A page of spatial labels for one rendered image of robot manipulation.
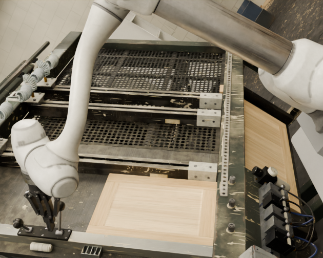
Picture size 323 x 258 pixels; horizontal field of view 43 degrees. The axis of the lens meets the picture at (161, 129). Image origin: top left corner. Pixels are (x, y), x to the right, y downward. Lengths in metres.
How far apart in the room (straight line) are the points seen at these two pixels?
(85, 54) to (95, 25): 0.09
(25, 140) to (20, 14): 6.12
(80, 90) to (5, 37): 6.34
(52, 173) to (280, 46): 0.68
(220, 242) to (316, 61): 0.75
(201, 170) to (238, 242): 0.40
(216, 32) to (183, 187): 0.88
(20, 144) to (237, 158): 1.03
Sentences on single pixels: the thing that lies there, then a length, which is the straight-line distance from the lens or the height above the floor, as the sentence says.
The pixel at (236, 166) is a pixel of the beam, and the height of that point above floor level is 0.84.
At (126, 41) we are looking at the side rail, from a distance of 3.16.
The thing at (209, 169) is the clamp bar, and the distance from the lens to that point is 1.80.
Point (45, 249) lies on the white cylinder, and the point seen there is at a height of 1.41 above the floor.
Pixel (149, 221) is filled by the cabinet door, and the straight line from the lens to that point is 1.65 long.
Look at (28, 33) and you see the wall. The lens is 7.32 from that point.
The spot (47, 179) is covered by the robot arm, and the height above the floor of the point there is 1.52.
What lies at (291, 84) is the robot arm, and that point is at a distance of 1.13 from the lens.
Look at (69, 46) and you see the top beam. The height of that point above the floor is 1.87.
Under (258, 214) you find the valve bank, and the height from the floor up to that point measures 0.75.
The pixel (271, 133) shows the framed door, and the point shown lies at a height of 0.40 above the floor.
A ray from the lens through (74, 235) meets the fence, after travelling 1.61.
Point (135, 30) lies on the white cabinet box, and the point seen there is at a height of 1.54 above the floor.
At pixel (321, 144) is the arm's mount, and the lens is 1.38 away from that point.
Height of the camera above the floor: 1.51
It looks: 10 degrees down
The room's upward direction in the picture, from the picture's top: 60 degrees counter-clockwise
